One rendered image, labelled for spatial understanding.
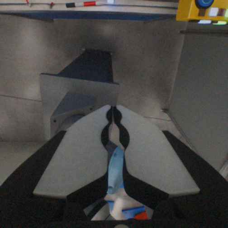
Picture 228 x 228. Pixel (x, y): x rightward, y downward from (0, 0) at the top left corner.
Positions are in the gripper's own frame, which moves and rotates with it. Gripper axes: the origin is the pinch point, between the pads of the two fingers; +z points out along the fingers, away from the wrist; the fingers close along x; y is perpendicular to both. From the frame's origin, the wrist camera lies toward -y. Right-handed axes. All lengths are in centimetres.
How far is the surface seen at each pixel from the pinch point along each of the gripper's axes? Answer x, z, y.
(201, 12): 24.6, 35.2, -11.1
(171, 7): 24, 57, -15
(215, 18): 29.5, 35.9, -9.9
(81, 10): -11, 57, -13
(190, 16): 22.2, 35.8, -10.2
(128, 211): 41, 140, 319
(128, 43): 18, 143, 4
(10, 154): -122, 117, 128
